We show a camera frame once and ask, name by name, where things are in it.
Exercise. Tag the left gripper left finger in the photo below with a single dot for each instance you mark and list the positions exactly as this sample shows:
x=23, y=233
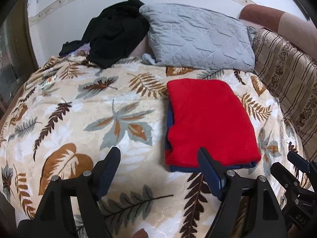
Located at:
x=54, y=216

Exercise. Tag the person's left hand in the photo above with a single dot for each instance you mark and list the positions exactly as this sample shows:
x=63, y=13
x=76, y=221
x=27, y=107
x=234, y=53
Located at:
x=140, y=234

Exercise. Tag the mirrored wooden wardrobe door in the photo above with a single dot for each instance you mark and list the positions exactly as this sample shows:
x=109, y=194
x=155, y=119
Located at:
x=17, y=57

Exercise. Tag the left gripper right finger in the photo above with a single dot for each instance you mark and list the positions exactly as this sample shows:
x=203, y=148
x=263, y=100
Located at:
x=248, y=208

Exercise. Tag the brown and pink bolster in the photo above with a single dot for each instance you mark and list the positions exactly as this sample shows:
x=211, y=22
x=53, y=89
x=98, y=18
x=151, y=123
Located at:
x=299, y=32

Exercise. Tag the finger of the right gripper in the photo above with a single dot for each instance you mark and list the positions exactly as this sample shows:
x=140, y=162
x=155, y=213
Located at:
x=287, y=181
x=305, y=166

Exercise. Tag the beige leaf-print blanket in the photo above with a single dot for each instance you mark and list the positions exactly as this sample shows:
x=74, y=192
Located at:
x=68, y=115

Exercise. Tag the black clothes pile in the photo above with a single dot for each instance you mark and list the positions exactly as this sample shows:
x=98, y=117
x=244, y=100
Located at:
x=113, y=35

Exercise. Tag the grey quilted pillow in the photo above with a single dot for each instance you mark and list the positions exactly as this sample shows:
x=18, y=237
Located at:
x=185, y=36

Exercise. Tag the striped beige brown pillow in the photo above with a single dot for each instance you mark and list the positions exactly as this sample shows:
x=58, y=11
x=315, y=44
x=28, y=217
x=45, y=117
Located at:
x=290, y=75

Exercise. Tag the red and blue knit garment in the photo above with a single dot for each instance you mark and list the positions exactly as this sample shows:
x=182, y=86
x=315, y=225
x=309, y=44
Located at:
x=207, y=113

